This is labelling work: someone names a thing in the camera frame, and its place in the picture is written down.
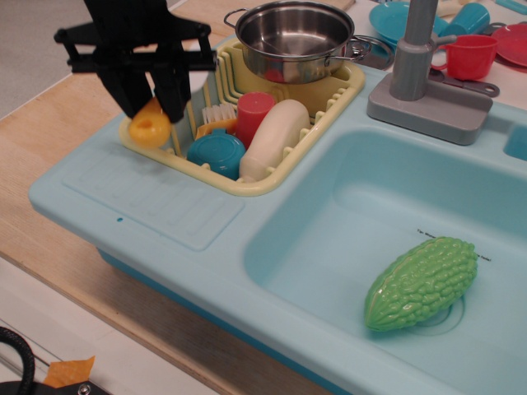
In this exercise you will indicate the red plate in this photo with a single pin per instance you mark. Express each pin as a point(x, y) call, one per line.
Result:
point(511, 44)

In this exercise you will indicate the red mug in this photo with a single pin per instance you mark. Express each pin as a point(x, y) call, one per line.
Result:
point(470, 57)

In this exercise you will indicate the stainless steel pot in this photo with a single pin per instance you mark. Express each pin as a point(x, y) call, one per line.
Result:
point(296, 42)

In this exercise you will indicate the toy knife yellow handle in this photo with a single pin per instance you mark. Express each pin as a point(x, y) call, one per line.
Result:
point(151, 128)

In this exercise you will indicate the grey toy utensil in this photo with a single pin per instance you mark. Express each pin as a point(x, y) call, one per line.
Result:
point(485, 88)

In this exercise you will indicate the orange tape piece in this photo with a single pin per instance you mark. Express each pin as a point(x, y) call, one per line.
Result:
point(63, 373)

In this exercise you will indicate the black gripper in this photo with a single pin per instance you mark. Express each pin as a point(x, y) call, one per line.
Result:
point(142, 35)

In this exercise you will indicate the orange dish brush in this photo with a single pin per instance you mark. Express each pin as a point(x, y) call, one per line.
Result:
point(222, 116)

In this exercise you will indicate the green bitter melon toy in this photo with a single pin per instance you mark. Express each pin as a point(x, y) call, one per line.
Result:
point(421, 283)

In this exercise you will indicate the red plastic cup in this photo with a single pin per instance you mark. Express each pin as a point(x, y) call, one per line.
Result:
point(252, 107)

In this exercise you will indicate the pale yellow dish rack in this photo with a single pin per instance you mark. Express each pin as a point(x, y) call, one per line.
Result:
point(325, 100)

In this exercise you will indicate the grey toy faucet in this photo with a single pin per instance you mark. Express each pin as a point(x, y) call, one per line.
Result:
point(407, 98)

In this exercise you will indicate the teal plate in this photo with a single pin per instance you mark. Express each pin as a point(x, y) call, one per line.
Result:
point(387, 18)

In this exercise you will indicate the teal cup in background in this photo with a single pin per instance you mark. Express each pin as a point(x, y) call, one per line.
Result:
point(472, 19)

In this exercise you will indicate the cream toy bottle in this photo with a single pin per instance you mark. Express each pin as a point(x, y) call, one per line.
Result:
point(279, 129)

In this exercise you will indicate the light blue toy sink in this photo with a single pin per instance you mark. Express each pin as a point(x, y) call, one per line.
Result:
point(291, 269)

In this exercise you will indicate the metal pot lid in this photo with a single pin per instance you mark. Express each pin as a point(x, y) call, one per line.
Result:
point(370, 52)

